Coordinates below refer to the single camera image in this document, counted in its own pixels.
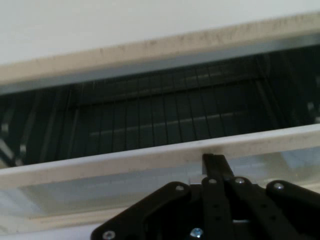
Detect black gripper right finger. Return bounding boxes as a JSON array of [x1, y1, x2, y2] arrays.
[[212, 154, 320, 240]]

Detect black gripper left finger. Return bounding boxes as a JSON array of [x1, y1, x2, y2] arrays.
[[90, 153, 235, 240]]

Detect cream white toaster oven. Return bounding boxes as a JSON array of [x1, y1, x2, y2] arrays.
[[0, 0, 320, 169]]

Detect metal wire oven rack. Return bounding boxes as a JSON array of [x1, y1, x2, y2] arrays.
[[72, 53, 266, 153]]

